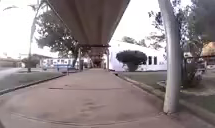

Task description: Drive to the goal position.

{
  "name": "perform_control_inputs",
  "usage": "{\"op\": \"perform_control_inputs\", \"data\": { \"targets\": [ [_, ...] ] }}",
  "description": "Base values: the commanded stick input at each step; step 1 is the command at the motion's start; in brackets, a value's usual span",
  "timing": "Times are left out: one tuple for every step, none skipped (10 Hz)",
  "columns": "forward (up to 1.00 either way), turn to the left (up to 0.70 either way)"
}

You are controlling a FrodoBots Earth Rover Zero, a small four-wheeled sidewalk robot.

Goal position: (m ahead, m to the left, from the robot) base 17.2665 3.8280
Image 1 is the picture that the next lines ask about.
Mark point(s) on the dark trimmed rounded bush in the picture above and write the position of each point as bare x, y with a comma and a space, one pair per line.
131, 57

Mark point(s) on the reddish brown paved path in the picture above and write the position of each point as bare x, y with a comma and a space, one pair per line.
85, 100

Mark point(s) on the grass lawn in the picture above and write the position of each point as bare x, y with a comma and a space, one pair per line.
25, 78
148, 78

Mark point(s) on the pale concrete kerb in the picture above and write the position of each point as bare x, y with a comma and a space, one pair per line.
145, 88

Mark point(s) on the dark walkway canopy roof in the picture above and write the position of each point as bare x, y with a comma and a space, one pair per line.
91, 20

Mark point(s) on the blue and white building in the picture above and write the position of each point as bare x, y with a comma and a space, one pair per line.
58, 62

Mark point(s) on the white building with dark windows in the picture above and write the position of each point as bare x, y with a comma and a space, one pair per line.
158, 53

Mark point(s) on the big dark tree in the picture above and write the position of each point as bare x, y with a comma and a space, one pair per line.
58, 33

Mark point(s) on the small dark bush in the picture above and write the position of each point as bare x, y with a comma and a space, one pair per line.
30, 61

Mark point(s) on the thin palm tree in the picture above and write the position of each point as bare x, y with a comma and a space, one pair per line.
30, 43

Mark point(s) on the dark kerb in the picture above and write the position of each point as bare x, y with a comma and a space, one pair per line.
28, 85

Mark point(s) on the tree with sparse branches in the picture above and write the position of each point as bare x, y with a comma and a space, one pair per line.
198, 20

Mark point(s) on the low building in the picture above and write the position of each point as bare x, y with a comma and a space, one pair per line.
5, 62

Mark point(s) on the building with orange roof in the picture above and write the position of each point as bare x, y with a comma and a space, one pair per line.
210, 53

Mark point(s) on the thick grey canopy post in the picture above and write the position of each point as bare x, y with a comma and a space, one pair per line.
171, 66

